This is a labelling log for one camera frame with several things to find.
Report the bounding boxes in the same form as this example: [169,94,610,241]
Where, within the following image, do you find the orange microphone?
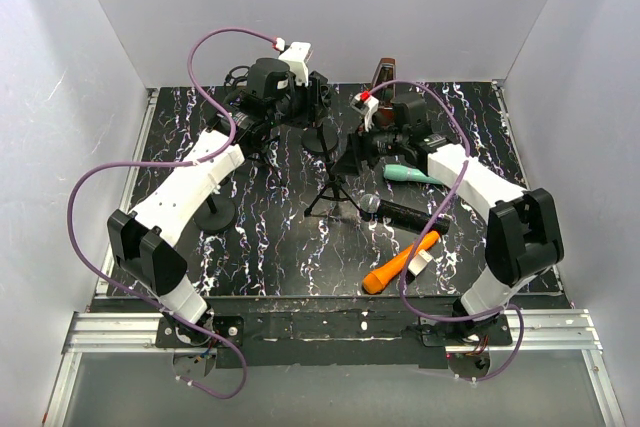
[362,231,440,295]

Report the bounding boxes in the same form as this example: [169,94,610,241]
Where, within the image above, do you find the short round-base mic stand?
[193,194,237,235]

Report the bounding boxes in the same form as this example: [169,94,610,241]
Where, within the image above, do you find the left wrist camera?
[278,42,312,87]

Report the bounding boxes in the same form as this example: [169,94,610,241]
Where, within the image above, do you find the black silver-mesh microphone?
[357,194,432,234]

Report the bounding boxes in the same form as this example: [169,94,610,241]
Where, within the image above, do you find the brown metronome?
[371,57,396,128]

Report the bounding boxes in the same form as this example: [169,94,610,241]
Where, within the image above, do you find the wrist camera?
[278,42,312,87]
[350,91,379,132]

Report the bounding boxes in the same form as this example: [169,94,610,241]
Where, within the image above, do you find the aluminium rail frame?
[42,86,626,427]

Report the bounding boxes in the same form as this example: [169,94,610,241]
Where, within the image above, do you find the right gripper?
[330,116,408,177]

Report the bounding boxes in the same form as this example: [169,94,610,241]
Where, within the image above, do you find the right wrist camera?
[350,91,379,132]

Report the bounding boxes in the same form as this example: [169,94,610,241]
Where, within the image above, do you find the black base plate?
[89,294,571,368]

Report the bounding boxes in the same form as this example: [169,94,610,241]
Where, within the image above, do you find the round-base stand for cream mic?
[301,121,339,155]

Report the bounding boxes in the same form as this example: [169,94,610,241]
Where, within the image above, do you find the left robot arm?
[107,57,331,347]

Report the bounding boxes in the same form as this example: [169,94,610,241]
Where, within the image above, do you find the small white blue box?
[407,250,433,277]

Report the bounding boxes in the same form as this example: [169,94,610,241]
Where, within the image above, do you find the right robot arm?
[334,92,564,345]

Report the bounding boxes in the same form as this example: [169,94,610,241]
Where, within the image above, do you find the tripod stand for green mic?
[303,152,360,217]

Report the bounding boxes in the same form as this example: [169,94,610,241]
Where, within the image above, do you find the tripod shock-mount mic stand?
[223,65,284,186]

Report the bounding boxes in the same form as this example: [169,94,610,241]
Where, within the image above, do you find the green microphone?
[383,164,442,185]

